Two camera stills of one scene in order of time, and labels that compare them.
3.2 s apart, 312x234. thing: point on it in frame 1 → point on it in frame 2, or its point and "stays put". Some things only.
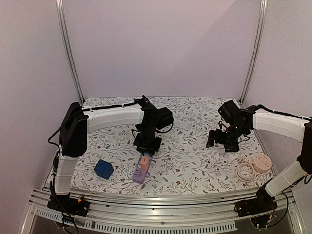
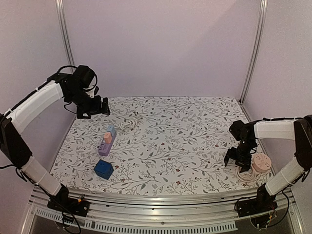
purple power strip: x=139 y=175 → x=104 y=148
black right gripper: x=220 y=135 → x=239 y=157
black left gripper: x=152 y=149 → x=96 y=109
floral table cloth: x=184 y=165 stays put
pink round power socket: x=262 y=163 stays put
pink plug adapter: x=145 y=162 → x=108 y=137
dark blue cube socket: x=103 y=169 stays put
